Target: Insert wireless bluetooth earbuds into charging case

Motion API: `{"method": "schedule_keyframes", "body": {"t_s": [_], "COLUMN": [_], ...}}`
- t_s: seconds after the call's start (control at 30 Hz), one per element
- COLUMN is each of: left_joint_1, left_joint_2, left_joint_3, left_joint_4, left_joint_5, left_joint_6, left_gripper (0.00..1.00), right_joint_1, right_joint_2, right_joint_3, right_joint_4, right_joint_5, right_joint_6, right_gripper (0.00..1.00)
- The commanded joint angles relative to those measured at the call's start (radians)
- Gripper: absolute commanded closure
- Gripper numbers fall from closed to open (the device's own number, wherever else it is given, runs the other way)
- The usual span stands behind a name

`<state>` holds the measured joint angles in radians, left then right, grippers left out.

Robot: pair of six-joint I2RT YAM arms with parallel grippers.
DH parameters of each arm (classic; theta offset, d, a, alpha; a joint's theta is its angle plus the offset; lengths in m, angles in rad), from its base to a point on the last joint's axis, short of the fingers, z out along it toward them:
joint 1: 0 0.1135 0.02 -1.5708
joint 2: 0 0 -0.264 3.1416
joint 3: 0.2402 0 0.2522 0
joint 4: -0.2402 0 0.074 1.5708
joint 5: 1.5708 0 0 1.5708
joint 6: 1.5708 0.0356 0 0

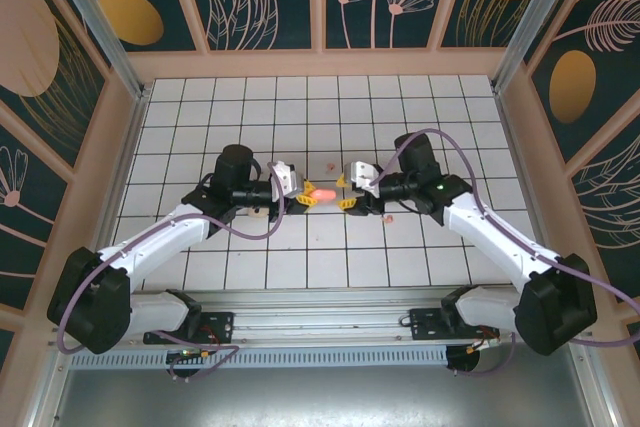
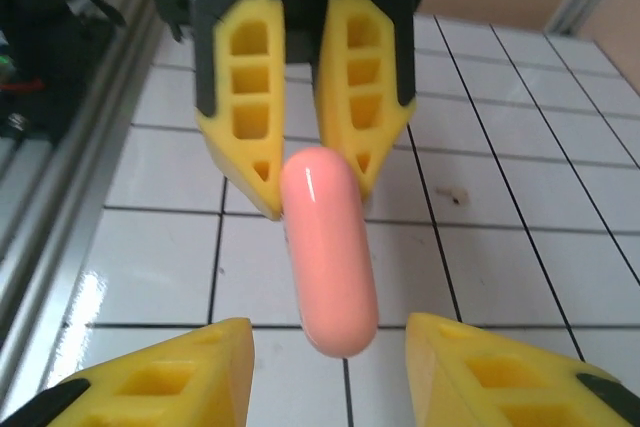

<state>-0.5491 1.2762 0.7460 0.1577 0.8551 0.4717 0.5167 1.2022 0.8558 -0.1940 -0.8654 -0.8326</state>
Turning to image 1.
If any small green circuit board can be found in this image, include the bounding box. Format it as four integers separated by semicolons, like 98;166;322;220
166;346;221;366

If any grey metal sheet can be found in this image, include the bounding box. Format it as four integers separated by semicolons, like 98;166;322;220
52;365;594;427

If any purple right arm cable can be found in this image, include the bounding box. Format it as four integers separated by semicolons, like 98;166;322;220
372;127;640;377

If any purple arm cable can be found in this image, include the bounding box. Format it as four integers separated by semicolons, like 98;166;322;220
372;127;640;377
55;161;289;382

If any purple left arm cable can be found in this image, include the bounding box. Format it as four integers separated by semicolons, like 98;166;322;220
55;161;289;382

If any aluminium mounting rail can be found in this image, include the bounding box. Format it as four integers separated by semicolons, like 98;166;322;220
49;286;596;348

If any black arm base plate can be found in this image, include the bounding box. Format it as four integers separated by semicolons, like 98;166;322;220
408;307;500;342
143;311;236;347

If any grey slotted cable duct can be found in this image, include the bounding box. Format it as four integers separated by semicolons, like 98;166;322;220
68;344;450;369

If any aluminium frame post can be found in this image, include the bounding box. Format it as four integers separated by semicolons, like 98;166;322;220
40;0;153;101
491;0;585;94

